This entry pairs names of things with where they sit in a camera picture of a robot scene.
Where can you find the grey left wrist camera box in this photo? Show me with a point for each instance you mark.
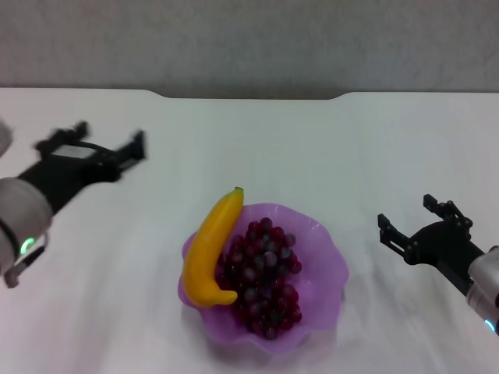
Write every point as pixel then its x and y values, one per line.
pixel 72 152

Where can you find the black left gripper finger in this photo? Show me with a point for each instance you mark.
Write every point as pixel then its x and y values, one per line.
pixel 132 152
pixel 62 134

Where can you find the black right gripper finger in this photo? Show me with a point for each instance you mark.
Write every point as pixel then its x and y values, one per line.
pixel 393 233
pixel 450 212

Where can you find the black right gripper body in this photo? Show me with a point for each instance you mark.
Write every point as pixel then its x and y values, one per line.
pixel 440 245

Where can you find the yellow plastic banana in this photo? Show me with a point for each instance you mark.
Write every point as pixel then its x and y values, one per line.
pixel 210 241

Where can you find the purple wavy plastic bowl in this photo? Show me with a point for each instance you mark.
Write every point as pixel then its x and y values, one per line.
pixel 316 241

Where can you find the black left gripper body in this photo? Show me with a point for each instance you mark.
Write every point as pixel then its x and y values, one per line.
pixel 74 173

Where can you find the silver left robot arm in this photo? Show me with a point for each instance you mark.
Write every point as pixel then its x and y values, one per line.
pixel 21 210

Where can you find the dark red grape bunch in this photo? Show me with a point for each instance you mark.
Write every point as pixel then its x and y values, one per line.
pixel 265 272

